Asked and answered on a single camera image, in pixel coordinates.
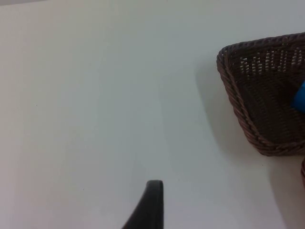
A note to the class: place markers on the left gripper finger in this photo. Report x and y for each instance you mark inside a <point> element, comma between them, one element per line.
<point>150,210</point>

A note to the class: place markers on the blue cube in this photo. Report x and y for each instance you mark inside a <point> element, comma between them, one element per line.
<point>300,97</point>

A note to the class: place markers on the dark brown wicker basket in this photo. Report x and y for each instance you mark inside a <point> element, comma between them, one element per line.
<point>303,170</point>
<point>262,100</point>

